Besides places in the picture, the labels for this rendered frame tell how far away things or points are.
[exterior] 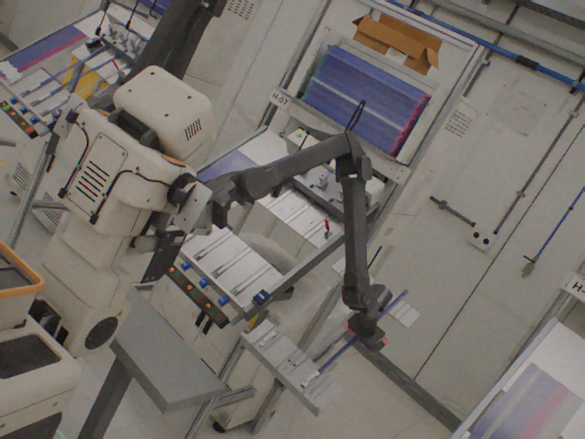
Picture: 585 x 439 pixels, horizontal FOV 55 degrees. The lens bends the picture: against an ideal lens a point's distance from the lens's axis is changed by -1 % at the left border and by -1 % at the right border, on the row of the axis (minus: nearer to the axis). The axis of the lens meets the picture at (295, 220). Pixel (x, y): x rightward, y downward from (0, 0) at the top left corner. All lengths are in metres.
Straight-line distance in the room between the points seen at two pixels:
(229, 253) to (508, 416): 1.10
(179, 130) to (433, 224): 2.64
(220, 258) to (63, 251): 0.78
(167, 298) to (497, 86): 2.32
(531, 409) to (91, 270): 1.32
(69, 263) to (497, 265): 2.68
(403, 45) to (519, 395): 1.57
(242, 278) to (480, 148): 2.06
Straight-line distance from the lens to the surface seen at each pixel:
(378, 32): 2.78
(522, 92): 3.70
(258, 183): 1.36
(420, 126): 2.19
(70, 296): 1.52
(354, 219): 1.62
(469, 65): 2.26
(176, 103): 1.35
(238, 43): 3.42
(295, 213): 2.27
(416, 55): 2.67
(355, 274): 1.62
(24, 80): 3.33
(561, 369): 2.02
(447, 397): 3.83
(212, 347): 2.54
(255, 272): 2.10
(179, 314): 2.66
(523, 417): 1.90
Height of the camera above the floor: 1.59
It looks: 15 degrees down
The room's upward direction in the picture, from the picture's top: 29 degrees clockwise
